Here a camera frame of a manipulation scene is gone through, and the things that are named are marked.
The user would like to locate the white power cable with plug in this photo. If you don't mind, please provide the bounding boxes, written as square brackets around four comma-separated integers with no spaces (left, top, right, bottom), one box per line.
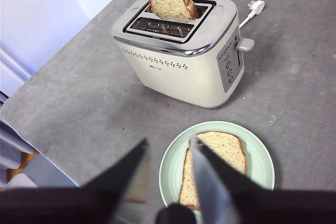
[238,0,266,29]

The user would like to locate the bread slice with brown crust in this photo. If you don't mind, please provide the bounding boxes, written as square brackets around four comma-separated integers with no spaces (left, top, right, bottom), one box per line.
[148,0,199,20]
[178,131,248,211]

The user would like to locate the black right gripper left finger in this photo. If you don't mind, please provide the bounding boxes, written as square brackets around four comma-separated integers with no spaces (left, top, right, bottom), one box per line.
[0,138,148,224]

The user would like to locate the orange object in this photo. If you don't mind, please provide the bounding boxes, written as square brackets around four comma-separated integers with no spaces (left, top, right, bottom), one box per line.
[6,150,38,180]

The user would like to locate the cream two-slot toaster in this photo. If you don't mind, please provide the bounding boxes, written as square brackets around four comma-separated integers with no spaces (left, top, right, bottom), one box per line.
[111,0,255,109]

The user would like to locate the pale green round plate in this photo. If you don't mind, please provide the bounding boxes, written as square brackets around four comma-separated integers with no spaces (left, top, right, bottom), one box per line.
[159,121,276,209]

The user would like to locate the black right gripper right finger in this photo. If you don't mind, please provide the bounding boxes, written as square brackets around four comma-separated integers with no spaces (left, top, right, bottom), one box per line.
[189,134,336,224]

